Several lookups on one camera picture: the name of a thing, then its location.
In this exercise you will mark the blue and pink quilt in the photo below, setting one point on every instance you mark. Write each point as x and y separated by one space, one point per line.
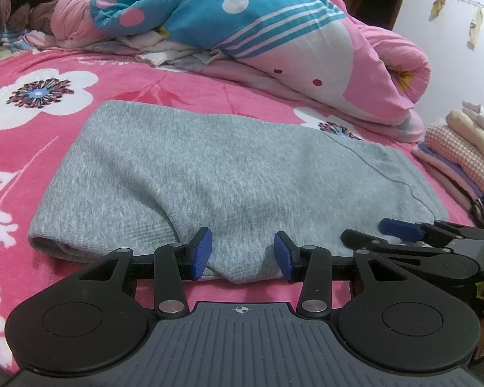
266 12

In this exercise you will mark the pink floral bed blanket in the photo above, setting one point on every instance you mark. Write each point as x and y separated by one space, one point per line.
44 137

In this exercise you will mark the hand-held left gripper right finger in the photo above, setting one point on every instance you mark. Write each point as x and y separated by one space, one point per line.
282 254

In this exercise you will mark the torn paper scrap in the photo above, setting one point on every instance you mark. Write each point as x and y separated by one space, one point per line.
476 26
437 6

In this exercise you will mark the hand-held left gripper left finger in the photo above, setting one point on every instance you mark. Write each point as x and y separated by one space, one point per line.
203 250

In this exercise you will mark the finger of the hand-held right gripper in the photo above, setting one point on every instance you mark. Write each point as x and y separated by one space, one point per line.
399 227
359 238

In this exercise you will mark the white folded cloth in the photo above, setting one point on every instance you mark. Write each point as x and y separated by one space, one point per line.
165 54

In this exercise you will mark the stack of folded clothes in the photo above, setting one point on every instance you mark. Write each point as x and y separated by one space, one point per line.
455 149

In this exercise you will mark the sleeping person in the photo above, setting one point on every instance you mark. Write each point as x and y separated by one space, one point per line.
0 12

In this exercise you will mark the grey sweatpants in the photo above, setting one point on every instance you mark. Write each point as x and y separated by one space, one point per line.
226 177

